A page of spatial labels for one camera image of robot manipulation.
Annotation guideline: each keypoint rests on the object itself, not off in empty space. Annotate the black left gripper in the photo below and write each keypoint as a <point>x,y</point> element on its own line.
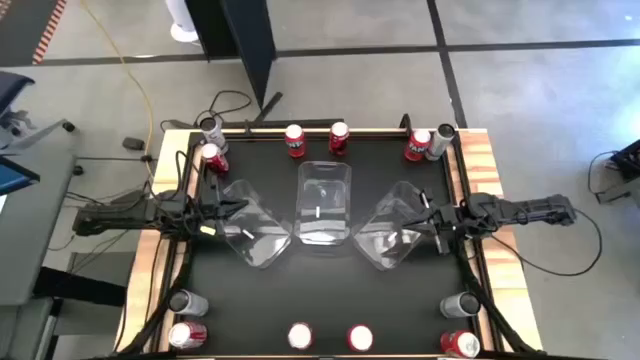
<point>207,212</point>

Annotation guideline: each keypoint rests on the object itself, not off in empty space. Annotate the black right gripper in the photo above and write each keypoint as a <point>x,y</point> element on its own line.
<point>450,222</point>

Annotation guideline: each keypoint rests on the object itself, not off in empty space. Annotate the silver slim Celsius can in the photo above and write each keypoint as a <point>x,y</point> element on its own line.
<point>192,303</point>
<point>439,145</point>
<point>215,136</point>
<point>456,305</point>

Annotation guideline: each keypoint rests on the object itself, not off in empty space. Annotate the orange Fanta soda can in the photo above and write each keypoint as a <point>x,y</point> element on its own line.
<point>295,145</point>
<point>360,338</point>
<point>456,344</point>
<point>416,148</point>

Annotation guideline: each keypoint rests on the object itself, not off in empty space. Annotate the red Coca-Cola soda can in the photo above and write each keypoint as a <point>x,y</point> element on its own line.
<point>216,161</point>
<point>339,142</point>
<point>187,335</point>
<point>300,336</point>

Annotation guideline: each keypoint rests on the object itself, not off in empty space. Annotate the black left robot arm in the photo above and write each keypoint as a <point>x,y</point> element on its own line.
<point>115,217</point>

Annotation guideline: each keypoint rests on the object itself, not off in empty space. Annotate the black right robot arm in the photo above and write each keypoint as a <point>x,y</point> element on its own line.
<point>530,210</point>

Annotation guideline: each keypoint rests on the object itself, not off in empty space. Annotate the yellow tape tag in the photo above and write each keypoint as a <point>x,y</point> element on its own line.
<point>207,230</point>

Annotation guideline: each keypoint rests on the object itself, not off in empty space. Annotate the clear plastic bin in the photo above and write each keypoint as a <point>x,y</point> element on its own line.
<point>260,245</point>
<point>322,190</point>
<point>380,245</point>

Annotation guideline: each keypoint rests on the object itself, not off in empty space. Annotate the black table mat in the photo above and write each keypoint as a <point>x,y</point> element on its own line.
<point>325,290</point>

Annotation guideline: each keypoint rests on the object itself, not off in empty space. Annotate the small black power adapter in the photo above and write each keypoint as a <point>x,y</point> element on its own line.
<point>133,143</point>

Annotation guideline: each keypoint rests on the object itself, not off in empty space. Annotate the dark partition panel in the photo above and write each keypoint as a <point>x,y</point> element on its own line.
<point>240,40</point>

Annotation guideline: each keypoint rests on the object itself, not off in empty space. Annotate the white round stand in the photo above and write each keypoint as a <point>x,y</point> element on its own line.
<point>182,32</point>

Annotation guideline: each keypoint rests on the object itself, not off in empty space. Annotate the grey desk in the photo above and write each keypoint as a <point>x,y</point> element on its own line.
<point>30,240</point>

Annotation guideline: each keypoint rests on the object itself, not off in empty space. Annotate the monitor with blue screen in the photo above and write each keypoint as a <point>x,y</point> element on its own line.
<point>12,177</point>

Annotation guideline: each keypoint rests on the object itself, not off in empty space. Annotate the grey cabinet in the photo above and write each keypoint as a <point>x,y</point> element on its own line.
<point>25,330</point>

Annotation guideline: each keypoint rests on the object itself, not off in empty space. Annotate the blue office chair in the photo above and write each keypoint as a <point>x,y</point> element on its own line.
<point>12,87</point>

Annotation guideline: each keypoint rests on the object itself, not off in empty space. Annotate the black floor mat orange edge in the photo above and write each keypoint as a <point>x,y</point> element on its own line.
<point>20,30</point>

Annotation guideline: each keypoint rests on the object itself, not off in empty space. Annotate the black aluminium table frame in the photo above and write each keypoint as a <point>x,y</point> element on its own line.
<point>280,123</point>

